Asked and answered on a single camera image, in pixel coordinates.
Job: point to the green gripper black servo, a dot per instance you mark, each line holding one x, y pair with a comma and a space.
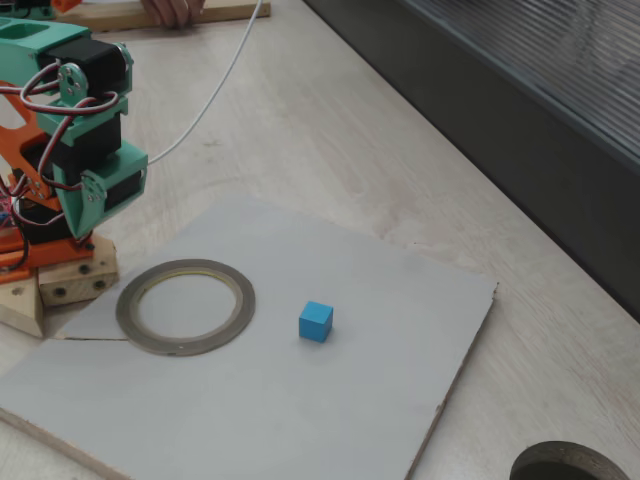
80, 210

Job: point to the blue cube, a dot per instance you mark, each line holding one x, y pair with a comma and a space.
315, 325

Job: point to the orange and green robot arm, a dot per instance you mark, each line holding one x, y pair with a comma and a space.
20, 45

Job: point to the person's hand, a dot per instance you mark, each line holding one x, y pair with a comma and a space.
172, 12

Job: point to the red controller circuit board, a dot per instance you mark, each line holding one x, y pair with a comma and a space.
4, 207

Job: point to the wooden base block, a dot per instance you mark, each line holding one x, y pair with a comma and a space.
75, 287

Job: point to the orange board holder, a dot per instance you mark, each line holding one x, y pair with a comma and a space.
12, 276

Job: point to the long wooden plank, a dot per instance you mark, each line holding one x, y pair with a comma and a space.
20, 310

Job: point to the flat wooden leader base board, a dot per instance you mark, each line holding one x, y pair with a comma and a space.
125, 20

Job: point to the white chipboard panel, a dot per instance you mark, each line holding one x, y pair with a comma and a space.
300, 400

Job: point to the grey ribbed desk divider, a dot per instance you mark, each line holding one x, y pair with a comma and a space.
500, 100

